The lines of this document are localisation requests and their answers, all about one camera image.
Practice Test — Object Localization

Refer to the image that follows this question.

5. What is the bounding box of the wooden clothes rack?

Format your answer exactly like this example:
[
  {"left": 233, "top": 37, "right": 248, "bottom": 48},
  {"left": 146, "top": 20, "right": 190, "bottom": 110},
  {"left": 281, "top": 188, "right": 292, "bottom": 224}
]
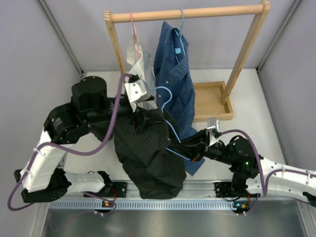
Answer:
[{"left": 104, "top": 0, "right": 271, "bottom": 122}]

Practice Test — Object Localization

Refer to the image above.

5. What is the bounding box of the slotted grey cable duct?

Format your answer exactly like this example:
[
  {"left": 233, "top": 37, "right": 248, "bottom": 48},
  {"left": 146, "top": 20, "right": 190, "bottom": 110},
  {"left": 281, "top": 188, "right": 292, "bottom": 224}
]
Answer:
[{"left": 50, "top": 198, "right": 245, "bottom": 211}]

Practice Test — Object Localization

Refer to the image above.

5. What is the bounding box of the white shirt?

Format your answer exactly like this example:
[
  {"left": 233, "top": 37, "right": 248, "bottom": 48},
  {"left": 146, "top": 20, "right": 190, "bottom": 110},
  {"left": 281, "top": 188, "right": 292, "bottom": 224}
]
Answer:
[{"left": 127, "top": 37, "right": 157, "bottom": 103}]

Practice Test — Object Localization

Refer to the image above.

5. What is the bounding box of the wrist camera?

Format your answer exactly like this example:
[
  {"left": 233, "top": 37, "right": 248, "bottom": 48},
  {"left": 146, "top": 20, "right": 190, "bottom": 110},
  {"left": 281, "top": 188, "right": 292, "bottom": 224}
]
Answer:
[
  {"left": 207, "top": 117, "right": 220, "bottom": 146},
  {"left": 124, "top": 74, "right": 157, "bottom": 112}
]

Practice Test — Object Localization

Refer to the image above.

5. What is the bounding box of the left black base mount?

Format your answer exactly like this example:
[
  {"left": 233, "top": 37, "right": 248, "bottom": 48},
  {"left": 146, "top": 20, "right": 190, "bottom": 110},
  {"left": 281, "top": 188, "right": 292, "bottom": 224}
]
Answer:
[{"left": 106, "top": 181, "right": 127, "bottom": 198}]

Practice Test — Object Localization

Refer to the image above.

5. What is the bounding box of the black striped shirt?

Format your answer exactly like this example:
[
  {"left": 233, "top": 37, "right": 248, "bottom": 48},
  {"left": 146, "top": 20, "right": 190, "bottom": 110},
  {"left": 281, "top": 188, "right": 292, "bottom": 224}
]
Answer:
[{"left": 112, "top": 109, "right": 186, "bottom": 186}]

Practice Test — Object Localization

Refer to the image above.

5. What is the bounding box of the light blue hanger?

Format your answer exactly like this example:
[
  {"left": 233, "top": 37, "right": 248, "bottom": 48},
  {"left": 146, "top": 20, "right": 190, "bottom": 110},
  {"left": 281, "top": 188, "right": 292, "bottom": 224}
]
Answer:
[{"left": 150, "top": 86, "right": 197, "bottom": 145}]

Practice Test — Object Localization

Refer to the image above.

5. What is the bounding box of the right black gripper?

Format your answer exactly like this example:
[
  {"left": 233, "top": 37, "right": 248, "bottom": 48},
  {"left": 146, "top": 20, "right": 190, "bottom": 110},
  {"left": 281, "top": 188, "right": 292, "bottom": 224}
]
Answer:
[{"left": 169, "top": 129, "right": 236, "bottom": 165}]

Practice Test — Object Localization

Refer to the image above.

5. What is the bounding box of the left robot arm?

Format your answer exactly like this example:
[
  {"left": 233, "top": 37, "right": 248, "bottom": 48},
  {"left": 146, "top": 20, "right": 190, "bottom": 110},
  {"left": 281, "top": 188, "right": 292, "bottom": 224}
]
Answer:
[{"left": 14, "top": 74, "right": 154, "bottom": 204}]

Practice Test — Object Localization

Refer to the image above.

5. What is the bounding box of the blue checked shirt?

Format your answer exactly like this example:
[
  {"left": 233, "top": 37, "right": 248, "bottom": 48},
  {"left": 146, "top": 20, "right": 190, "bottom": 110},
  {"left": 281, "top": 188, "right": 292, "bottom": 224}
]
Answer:
[{"left": 153, "top": 21, "right": 207, "bottom": 176}]

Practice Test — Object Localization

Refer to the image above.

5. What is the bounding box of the aluminium mounting rail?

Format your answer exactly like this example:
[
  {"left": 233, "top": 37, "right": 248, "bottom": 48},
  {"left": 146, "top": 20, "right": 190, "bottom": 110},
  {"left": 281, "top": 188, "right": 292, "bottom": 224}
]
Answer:
[{"left": 50, "top": 179, "right": 311, "bottom": 201}]

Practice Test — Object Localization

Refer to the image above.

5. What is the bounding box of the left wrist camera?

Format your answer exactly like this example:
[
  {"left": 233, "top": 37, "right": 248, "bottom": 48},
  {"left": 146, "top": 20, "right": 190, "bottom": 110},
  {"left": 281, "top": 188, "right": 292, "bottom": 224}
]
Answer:
[{"left": 124, "top": 74, "right": 157, "bottom": 112}]

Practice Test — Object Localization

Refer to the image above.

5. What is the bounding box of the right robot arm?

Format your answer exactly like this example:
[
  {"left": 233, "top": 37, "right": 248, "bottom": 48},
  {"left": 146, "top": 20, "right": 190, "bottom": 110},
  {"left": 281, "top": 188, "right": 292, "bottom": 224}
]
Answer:
[{"left": 166, "top": 128, "right": 316, "bottom": 206}]

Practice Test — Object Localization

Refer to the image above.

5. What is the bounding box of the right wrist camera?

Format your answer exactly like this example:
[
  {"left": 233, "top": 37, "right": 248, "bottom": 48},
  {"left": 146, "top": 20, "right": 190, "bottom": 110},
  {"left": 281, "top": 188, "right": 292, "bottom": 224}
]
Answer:
[{"left": 207, "top": 117, "right": 220, "bottom": 146}]

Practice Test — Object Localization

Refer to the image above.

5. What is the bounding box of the blue hanger with shirt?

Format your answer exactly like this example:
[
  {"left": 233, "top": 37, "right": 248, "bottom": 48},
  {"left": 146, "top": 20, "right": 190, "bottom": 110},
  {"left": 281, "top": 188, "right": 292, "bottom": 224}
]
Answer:
[{"left": 175, "top": 8, "right": 186, "bottom": 56}]

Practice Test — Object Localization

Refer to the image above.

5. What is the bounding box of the pink wire hanger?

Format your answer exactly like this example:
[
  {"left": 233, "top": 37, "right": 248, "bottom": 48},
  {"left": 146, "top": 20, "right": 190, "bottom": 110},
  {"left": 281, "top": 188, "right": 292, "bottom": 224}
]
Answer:
[{"left": 129, "top": 12, "right": 141, "bottom": 59}]

